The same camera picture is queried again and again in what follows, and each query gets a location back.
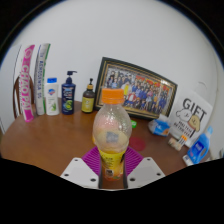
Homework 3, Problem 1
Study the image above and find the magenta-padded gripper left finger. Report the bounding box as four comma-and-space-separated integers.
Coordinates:
59, 145, 104, 189

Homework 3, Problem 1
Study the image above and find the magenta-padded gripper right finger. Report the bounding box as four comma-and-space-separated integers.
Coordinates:
123, 146, 166, 189

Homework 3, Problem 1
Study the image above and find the orange juice bottle orange cap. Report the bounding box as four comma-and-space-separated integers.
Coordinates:
91, 87, 133, 182

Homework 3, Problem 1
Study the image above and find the small patterned snack pack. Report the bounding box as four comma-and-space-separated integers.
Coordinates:
167, 136, 183, 152

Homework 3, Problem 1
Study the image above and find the white remote control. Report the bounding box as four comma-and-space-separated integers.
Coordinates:
182, 154, 194, 167

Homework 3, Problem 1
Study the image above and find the blue tissue pack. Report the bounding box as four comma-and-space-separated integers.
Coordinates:
147, 113, 171, 137

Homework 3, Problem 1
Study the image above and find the small cube puzzle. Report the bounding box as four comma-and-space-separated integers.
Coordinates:
178, 134, 188, 146

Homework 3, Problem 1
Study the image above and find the blue detergent bottle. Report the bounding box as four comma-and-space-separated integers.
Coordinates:
186, 125, 214, 165

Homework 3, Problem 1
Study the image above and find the brown pump bottle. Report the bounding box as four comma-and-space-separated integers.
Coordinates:
81, 78, 96, 114

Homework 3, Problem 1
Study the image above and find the white paper gift bag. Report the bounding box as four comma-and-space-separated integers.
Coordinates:
167, 89, 214, 148

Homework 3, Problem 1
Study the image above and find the dark blue pump bottle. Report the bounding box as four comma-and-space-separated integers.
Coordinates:
61, 70, 78, 116

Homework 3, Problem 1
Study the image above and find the white bottle blue cap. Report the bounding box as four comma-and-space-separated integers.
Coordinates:
44, 77, 61, 116

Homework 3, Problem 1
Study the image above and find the dark framed group picture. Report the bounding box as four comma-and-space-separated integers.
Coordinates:
94, 56, 179, 121

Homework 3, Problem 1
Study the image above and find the tall white green box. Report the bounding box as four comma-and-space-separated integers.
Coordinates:
34, 42, 52, 116

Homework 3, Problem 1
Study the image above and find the tall pink box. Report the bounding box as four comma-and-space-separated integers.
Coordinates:
18, 44, 36, 123

